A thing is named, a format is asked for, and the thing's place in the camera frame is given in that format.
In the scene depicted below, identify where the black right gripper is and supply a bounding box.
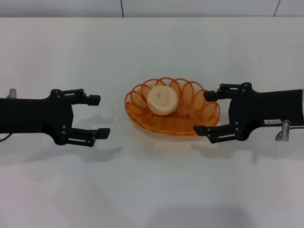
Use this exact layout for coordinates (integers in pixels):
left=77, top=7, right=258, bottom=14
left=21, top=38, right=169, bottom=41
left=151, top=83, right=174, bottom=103
left=193, top=82, right=304, bottom=144

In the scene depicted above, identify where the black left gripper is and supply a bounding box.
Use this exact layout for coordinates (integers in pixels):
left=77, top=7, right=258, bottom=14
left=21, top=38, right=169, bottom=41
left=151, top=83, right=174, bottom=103
left=0, top=88, right=111, bottom=148

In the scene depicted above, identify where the orange woven plastic basket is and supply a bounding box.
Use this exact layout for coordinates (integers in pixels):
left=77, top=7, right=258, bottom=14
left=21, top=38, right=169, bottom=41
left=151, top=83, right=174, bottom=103
left=124, top=76, right=221, bottom=137

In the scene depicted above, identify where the beige round bread bun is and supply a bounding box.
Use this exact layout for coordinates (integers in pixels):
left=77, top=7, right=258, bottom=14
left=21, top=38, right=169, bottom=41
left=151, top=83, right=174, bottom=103
left=146, top=85, right=179, bottom=116

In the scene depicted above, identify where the metal right cable connector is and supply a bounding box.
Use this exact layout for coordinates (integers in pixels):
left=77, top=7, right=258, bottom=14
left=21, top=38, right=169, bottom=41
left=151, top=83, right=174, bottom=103
left=275, top=119, right=291, bottom=143

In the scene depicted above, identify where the reddish left gripper cable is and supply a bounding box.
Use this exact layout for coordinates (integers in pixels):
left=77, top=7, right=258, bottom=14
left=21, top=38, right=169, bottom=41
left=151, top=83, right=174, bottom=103
left=0, top=133, right=14, bottom=143

